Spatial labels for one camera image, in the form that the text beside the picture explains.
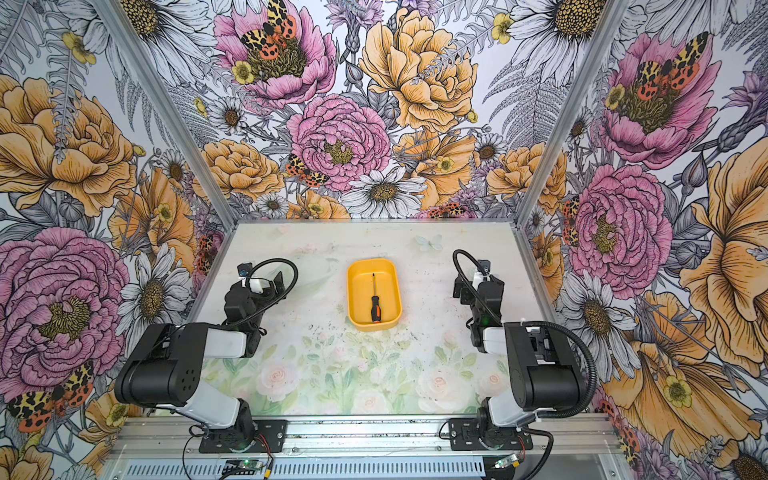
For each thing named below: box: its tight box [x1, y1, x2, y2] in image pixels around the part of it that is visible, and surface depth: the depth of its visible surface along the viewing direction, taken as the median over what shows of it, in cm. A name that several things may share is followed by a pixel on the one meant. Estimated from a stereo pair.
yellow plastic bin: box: [347, 258, 403, 332], surface depth 102 cm
